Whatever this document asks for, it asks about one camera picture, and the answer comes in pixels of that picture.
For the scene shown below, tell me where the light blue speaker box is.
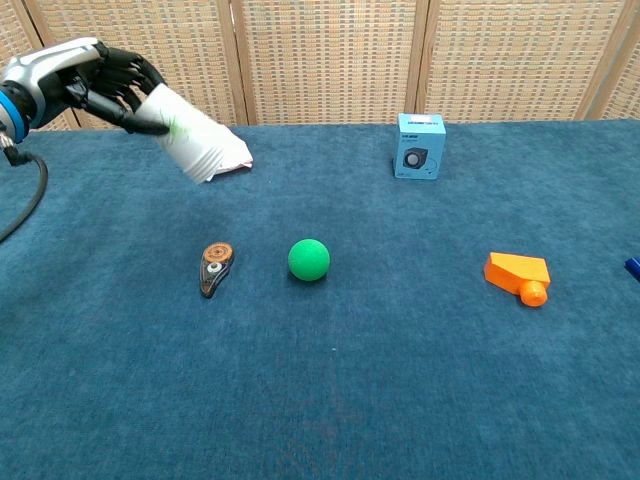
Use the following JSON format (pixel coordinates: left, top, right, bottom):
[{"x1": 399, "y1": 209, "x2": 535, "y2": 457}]
[{"x1": 393, "y1": 112, "x2": 447, "y2": 180}]

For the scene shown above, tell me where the woven wooden screen panel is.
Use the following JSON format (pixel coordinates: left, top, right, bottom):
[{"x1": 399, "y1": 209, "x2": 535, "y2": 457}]
[
  {"x1": 599, "y1": 14, "x2": 640, "y2": 121},
  {"x1": 229, "y1": 0, "x2": 431, "y2": 126},
  {"x1": 417, "y1": 0, "x2": 636, "y2": 124},
  {"x1": 0, "y1": 0, "x2": 69, "y2": 134},
  {"x1": 22, "y1": 0, "x2": 249, "y2": 130}
]

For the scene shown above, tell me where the orange correction tape dispenser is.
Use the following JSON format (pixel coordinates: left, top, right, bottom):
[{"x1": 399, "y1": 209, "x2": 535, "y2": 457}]
[{"x1": 199, "y1": 241, "x2": 236, "y2": 300}]

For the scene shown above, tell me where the blue velvet tablecloth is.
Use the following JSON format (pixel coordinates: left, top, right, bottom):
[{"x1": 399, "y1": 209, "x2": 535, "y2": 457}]
[{"x1": 0, "y1": 118, "x2": 640, "y2": 480}]

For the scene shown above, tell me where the green foam ball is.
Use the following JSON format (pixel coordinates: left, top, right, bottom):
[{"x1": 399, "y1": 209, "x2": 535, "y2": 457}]
[{"x1": 287, "y1": 238, "x2": 332, "y2": 282}]

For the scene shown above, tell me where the white plastic snack bag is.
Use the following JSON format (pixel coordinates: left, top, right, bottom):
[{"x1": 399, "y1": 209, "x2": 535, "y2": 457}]
[{"x1": 205, "y1": 124, "x2": 254, "y2": 184}]

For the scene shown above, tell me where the orange wedge block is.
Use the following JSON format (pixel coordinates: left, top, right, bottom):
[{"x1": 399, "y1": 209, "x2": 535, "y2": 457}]
[{"x1": 483, "y1": 251, "x2": 552, "y2": 294}]

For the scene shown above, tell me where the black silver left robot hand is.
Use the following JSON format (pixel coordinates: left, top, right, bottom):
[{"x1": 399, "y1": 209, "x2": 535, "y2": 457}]
[{"x1": 2, "y1": 37, "x2": 170, "y2": 137}]

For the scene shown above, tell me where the white floral paper cup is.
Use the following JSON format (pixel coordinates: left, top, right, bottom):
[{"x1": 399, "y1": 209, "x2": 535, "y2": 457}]
[
  {"x1": 137, "y1": 83, "x2": 221, "y2": 166},
  {"x1": 178, "y1": 141, "x2": 224, "y2": 175},
  {"x1": 182, "y1": 145, "x2": 225, "y2": 180},
  {"x1": 174, "y1": 137, "x2": 223, "y2": 171},
  {"x1": 187, "y1": 149, "x2": 226, "y2": 185}
]

